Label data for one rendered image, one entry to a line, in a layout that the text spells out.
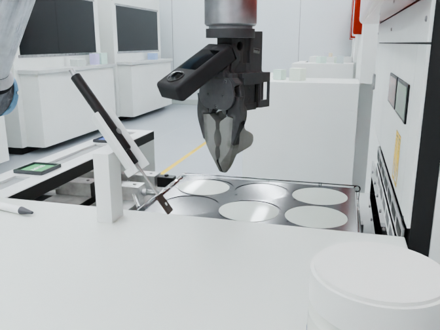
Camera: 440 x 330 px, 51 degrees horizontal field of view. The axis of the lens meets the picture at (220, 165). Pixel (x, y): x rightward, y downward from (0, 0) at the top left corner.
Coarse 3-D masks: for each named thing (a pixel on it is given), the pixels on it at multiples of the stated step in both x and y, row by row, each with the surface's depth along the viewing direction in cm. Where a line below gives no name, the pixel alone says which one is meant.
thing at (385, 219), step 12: (372, 168) 92; (372, 180) 92; (372, 192) 93; (384, 192) 73; (372, 204) 89; (384, 204) 68; (372, 216) 83; (384, 216) 63; (372, 228) 82; (384, 228) 61
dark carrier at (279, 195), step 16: (192, 176) 97; (176, 192) 87; (224, 192) 87; (240, 192) 87; (256, 192) 87; (272, 192) 87; (288, 192) 87; (352, 192) 87; (160, 208) 79; (176, 208) 79; (192, 208) 79; (208, 208) 79; (288, 208) 79; (336, 208) 79; (352, 208) 79; (288, 224) 72; (352, 224) 72
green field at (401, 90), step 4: (400, 84) 63; (400, 88) 62; (404, 88) 58; (400, 92) 62; (404, 92) 58; (396, 96) 66; (400, 96) 62; (404, 96) 58; (396, 100) 66; (400, 100) 61; (404, 100) 57; (396, 104) 66; (400, 104) 61; (404, 104) 57; (396, 108) 65; (400, 108) 61; (404, 108) 57; (400, 112) 61; (404, 112) 57
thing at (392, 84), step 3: (390, 75) 77; (390, 78) 77; (393, 78) 73; (390, 81) 76; (393, 81) 72; (390, 84) 76; (393, 84) 72; (390, 87) 76; (393, 87) 72; (390, 90) 75; (393, 90) 71; (390, 93) 75; (393, 93) 71; (390, 96) 75; (393, 96) 71; (390, 99) 74; (393, 99) 70; (390, 102) 74; (393, 102) 70; (393, 105) 70
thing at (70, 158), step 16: (80, 144) 100; (96, 144) 101; (48, 160) 86; (64, 160) 88; (80, 160) 86; (0, 176) 76; (16, 176) 76; (32, 176) 76; (48, 176) 76; (0, 192) 68; (16, 192) 68
